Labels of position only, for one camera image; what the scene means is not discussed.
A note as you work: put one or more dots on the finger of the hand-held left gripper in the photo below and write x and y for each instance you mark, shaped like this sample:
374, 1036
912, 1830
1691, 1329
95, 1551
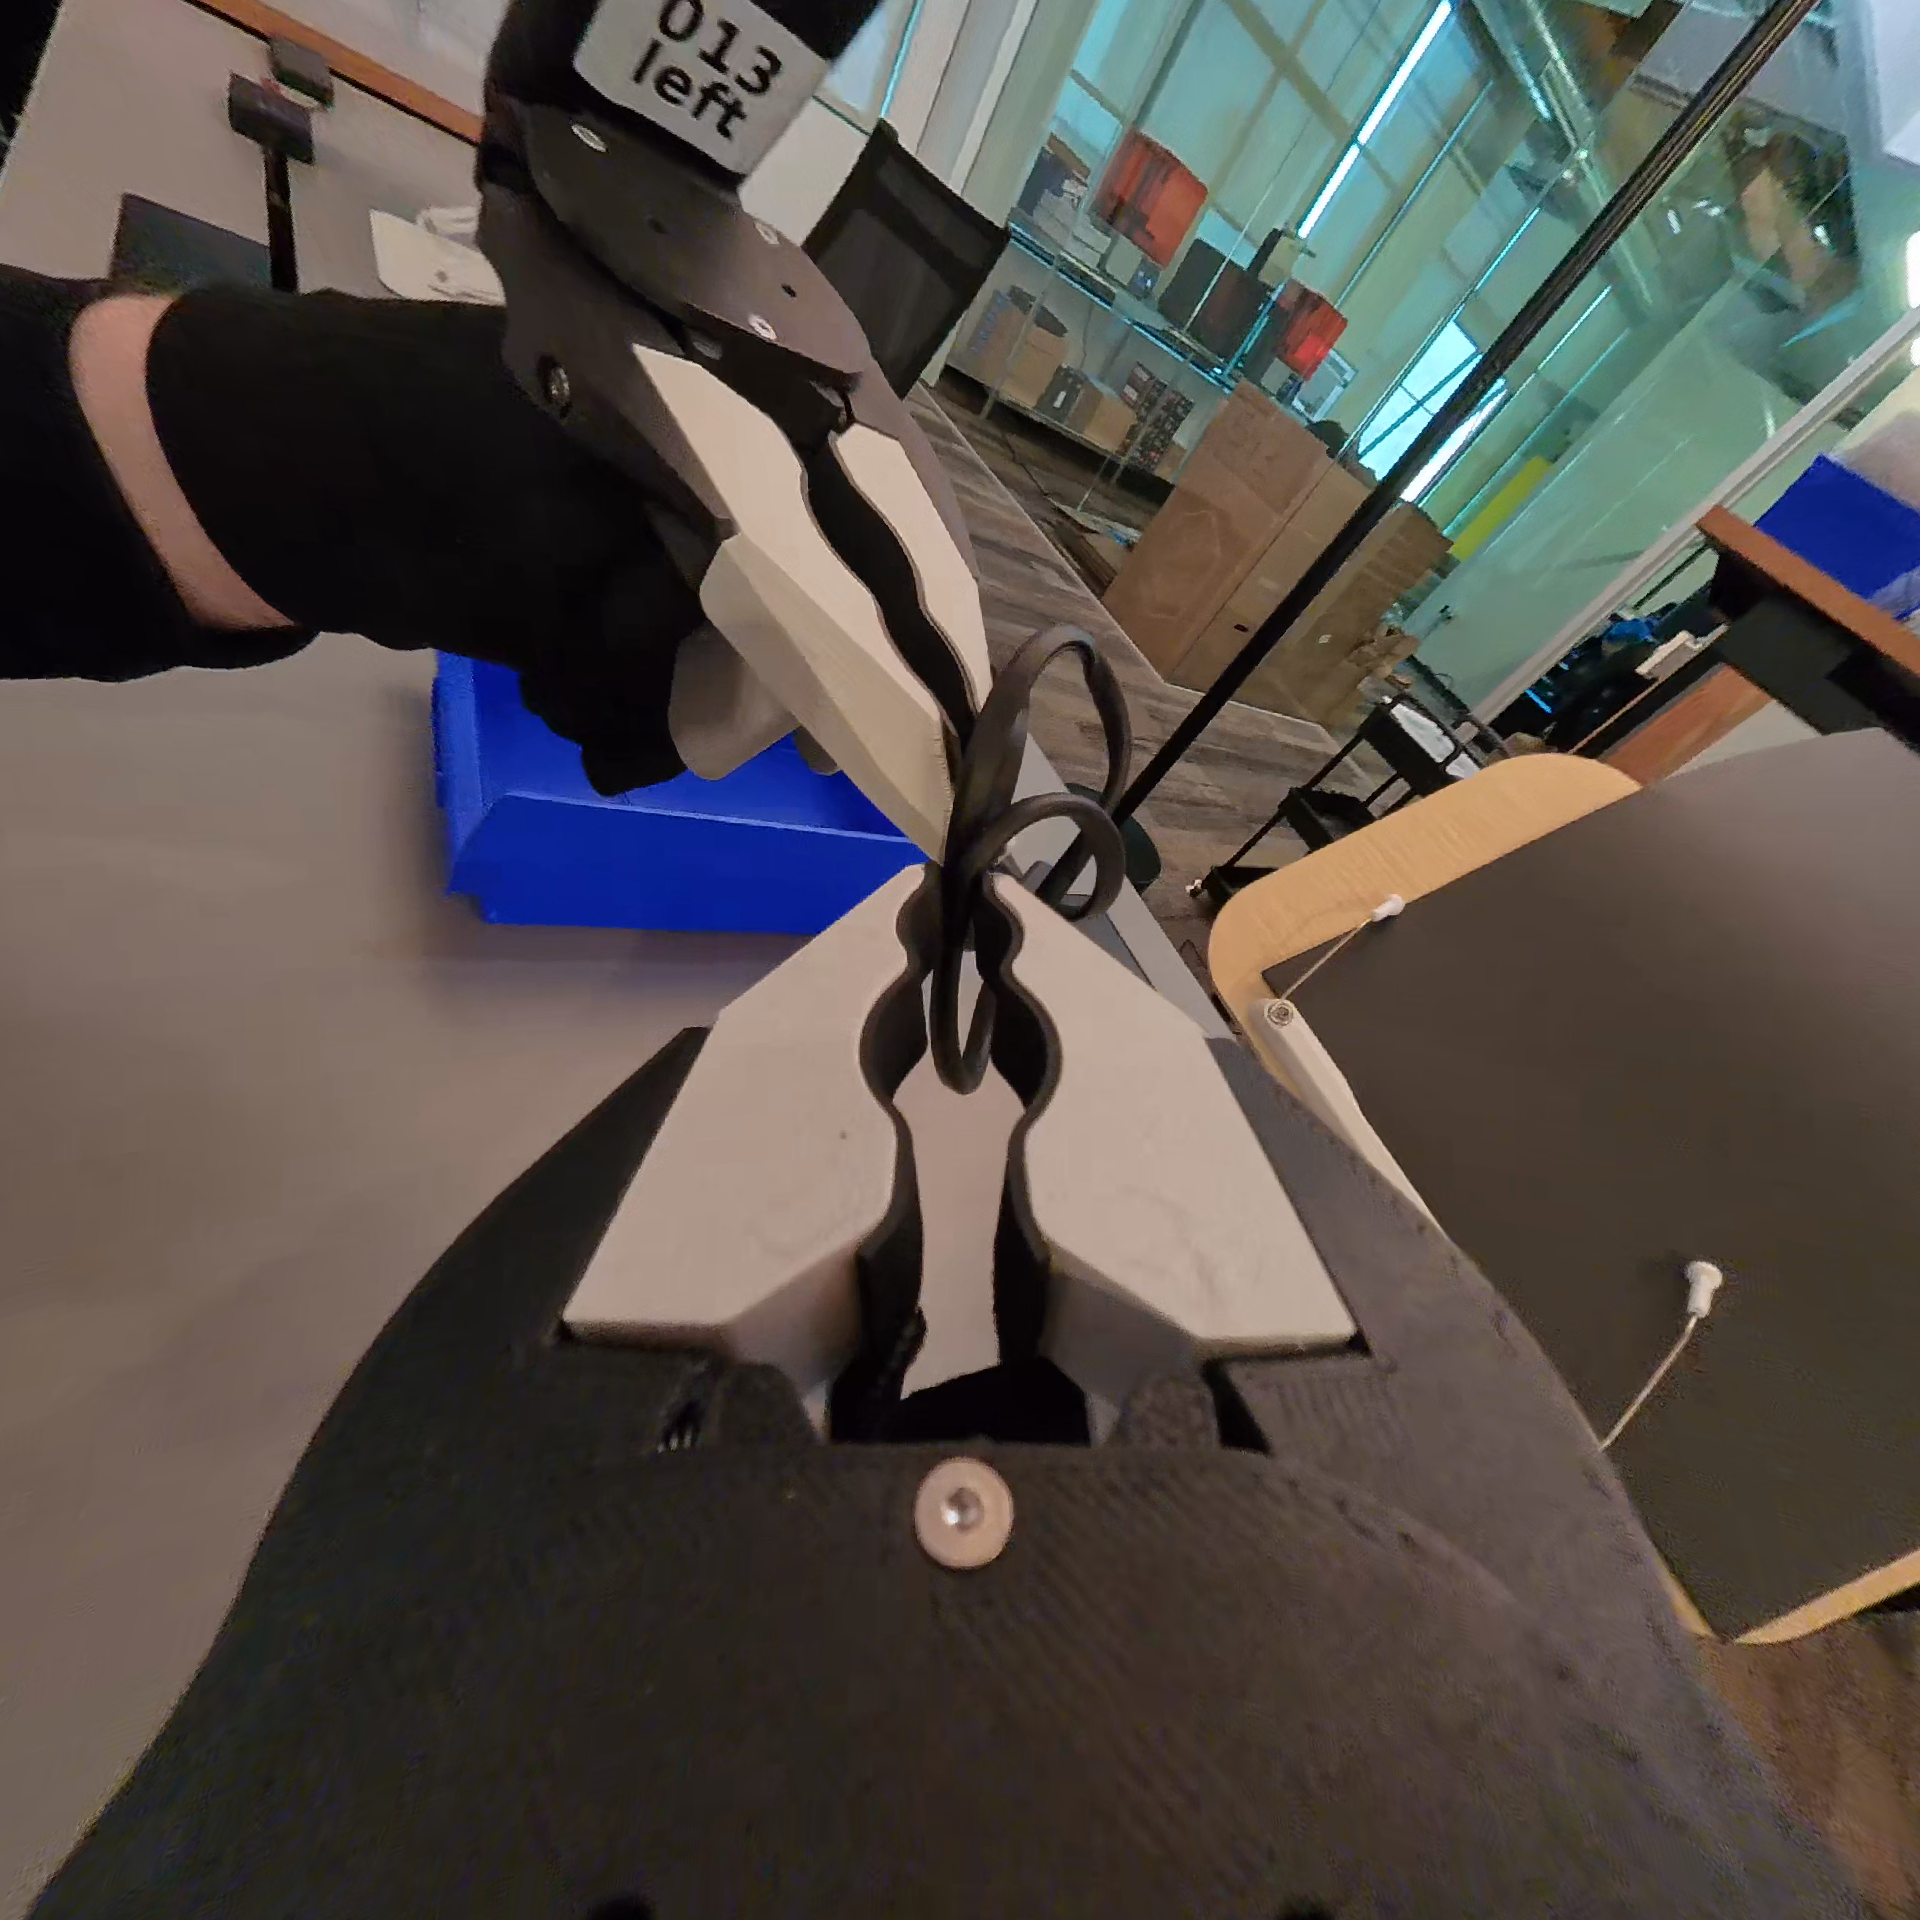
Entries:
916, 570
797, 570

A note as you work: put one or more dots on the small blue bin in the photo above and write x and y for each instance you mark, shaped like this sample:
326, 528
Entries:
1837, 534

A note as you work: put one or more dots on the blue plastic bin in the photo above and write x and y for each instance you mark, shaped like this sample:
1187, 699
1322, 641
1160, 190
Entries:
600, 827

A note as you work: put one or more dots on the black flat pad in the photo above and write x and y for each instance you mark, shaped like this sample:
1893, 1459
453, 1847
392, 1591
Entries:
181, 246

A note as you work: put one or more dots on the black utility cart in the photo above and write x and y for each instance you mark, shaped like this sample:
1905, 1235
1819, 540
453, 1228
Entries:
1397, 767

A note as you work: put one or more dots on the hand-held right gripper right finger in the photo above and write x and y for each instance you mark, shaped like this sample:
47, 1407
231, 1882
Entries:
1187, 1201

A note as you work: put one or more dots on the black office chair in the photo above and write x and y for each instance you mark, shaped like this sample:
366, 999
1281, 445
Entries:
900, 240

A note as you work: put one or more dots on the orange 3D printer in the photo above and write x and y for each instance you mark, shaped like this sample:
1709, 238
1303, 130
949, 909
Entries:
1297, 325
1150, 204

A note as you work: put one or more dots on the wooden board with black mat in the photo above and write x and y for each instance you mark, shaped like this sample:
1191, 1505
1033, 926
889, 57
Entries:
1621, 1141

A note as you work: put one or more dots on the black device on stand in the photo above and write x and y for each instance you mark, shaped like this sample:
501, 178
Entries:
280, 150

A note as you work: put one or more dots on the large cardboard box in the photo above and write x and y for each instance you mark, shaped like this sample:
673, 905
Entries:
1276, 557

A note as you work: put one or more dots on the black round-top pole stand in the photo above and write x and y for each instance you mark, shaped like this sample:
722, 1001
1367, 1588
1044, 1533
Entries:
1440, 421

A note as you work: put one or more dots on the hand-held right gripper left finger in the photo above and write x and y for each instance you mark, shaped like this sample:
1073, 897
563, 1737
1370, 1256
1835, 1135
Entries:
736, 1201

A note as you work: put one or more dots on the person's left hand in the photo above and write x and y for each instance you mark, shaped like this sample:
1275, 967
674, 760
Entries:
390, 481

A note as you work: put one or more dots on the wooden standing desk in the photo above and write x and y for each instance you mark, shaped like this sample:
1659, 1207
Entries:
1771, 631

